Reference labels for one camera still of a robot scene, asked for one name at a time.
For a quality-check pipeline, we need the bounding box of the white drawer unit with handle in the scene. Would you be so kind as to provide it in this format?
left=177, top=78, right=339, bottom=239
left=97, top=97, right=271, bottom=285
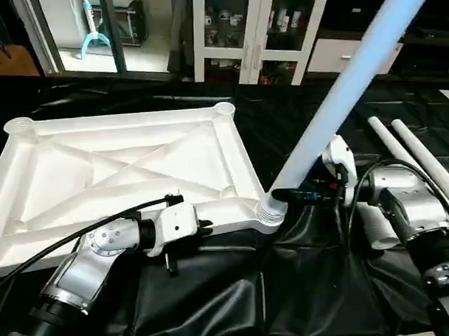
left=304, top=35, right=407, bottom=78

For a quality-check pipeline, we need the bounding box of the black low shelf unit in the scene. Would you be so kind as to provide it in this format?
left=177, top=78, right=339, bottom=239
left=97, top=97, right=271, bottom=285
left=315, top=0, right=449, bottom=81

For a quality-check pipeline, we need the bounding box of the teal and white mop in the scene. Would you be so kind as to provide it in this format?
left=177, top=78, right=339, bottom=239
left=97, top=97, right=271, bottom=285
left=76, top=0, right=111, bottom=60

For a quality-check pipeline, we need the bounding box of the white plastic table top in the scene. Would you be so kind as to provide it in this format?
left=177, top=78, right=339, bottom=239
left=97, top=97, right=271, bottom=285
left=0, top=99, right=292, bottom=279

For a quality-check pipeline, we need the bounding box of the black work mat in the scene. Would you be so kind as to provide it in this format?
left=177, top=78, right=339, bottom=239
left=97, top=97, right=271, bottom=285
left=0, top=60, right=449, bottom=336

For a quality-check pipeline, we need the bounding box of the white plastic table leg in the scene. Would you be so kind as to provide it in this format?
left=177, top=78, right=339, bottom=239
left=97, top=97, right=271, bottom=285
left=390, top=116, right=449, bottom=216
left=357, top=201, right=403, bottom=252
left=248, top=0, right=445, bottom=229
left=366, top=113, right=449, bottom=231

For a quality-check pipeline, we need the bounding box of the black slanted pole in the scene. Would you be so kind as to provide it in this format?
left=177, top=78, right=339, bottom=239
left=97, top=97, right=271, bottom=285
left=99, top=0, right=128, bottom=74

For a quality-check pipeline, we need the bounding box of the white glass door cabinet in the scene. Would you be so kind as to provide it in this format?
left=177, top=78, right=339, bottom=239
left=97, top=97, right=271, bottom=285
left=191, top=0, right=335, bottom=89

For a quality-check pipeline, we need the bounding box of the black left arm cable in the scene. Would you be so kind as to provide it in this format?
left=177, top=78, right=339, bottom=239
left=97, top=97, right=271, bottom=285
left=0, top=194, right=187, bottom=296

